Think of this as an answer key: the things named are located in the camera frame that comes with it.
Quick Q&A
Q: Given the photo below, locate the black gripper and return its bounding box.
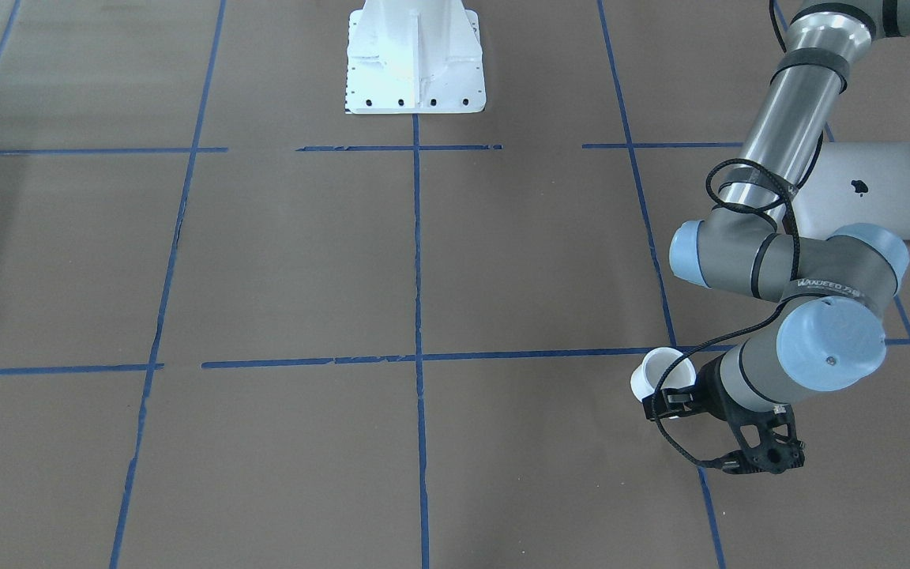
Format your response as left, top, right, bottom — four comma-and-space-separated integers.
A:
642, 357, 740, 421

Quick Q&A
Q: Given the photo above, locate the white plastic cup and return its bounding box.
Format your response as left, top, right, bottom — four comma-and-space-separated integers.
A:
630, 347, 697, 402

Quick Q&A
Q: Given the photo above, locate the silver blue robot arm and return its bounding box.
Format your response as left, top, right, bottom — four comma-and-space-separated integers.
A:
642, 1, 910, 420

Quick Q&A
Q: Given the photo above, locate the grey closed laptop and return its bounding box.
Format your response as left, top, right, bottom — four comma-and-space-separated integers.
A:
793, 141, 910, 241

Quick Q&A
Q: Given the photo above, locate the brown paper table cover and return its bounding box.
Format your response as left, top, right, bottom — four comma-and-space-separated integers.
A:
0, 1, 910, 568

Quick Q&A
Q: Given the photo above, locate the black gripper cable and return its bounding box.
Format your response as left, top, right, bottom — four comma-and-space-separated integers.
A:
651, 158, 802, 469

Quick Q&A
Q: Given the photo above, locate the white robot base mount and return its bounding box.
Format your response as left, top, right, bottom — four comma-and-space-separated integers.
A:
344, 1, 487, 115

